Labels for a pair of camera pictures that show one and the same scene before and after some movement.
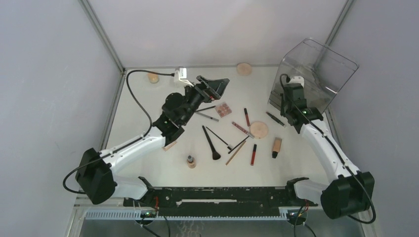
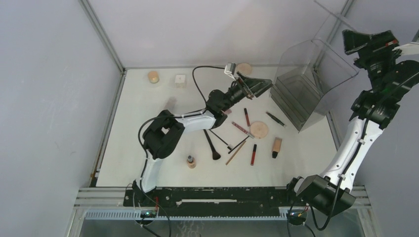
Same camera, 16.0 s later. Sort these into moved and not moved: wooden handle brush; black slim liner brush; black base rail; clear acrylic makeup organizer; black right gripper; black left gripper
Moved: black right gripper; black left gripper
Not moved: wooden handle brush; clear acrylic makeup organizer; black base rail; black slim liner brush
